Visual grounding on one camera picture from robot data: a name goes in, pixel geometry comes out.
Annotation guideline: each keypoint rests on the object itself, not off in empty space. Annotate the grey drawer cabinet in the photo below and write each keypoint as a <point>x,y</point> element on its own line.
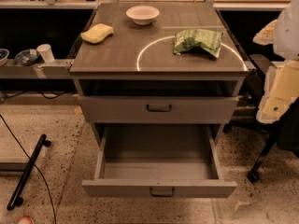
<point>139,60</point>

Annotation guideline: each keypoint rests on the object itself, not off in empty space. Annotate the red white floor object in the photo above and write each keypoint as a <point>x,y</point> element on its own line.
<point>25,220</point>

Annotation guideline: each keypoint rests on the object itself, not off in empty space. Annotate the white bowl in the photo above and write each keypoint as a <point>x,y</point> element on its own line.
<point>143,15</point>

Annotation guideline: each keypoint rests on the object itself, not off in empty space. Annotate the grey top drawer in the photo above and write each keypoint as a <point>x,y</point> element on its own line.
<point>181,110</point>

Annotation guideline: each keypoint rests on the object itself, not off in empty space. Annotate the grey drawer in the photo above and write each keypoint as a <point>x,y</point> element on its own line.
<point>158,161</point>
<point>181,110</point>

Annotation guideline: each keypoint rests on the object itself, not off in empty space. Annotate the white paper cup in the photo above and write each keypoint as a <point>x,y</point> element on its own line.
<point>46,53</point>

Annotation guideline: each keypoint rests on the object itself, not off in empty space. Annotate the yellow sponge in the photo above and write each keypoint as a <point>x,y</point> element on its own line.
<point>97,33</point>

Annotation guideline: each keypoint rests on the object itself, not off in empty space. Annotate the black office chair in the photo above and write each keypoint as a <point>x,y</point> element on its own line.
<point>284,133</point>

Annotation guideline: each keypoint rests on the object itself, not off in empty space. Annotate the dark blue bowl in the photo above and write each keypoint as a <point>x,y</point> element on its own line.
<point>27,57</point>

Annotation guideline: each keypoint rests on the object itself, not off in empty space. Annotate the grey side shelf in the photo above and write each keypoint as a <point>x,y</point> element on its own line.
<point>57,70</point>

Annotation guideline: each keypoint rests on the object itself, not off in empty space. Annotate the black metal bar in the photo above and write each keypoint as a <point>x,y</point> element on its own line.
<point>16,198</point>

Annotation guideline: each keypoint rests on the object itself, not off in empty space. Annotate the blue rimmed bowl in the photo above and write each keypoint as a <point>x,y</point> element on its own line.
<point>4,53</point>

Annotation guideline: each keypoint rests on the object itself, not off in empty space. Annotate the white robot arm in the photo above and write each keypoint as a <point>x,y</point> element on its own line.
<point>281,87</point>

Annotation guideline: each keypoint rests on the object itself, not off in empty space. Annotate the green chip bag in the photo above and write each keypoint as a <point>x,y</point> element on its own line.
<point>208,40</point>

